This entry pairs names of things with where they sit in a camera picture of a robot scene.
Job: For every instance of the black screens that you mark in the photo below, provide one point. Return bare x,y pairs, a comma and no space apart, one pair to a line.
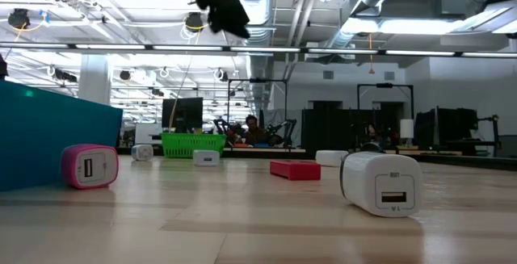
452,124

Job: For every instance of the vertical spiral air duct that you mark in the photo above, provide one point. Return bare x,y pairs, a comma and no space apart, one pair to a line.
260,5

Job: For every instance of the white cabinet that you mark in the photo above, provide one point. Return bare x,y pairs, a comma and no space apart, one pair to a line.
147,132

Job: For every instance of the background black robot arm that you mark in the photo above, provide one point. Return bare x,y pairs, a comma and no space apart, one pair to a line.
221,126
288,128

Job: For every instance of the blue plastic bin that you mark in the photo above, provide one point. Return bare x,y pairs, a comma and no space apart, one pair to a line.
48,135

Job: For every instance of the green plastic basket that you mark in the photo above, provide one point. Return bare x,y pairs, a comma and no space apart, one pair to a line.
182,145

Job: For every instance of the long light bar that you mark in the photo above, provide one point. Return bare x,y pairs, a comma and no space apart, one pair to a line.
186,47

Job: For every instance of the white column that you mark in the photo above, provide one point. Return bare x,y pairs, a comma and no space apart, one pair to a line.
95,78

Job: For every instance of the pink and white charger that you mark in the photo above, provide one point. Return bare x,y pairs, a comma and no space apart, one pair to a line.
89,167

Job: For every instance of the red rectangular block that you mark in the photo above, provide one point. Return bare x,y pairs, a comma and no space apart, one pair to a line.
295,171

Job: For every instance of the white charger with black back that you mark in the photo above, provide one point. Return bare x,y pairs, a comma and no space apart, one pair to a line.
371,179

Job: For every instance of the black monitor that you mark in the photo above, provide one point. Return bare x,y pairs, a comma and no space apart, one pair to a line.
183,114

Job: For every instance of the black gantry frame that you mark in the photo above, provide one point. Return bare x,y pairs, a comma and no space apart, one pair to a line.
258,80
383,85

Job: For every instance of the large white wall charger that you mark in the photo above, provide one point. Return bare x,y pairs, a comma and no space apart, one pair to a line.
331,158

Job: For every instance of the blue and white charger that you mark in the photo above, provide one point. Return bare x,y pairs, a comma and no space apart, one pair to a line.
142,153

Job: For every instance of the white cylinder lamp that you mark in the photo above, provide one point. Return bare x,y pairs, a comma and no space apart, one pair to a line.
406,128

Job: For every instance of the black partition screen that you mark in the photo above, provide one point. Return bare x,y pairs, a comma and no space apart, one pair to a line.
331,128

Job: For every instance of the black table frame rail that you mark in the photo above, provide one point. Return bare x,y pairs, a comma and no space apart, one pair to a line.
464,160

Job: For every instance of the small white wall charger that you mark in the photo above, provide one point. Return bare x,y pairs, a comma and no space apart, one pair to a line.
206,158

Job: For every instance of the black equipment stand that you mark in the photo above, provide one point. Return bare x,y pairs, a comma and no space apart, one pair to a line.
495,135

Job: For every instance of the black ceiling spotlight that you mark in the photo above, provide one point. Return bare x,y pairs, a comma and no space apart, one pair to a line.
194,22
19,18

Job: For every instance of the seated person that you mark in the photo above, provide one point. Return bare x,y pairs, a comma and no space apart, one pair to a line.
254,135

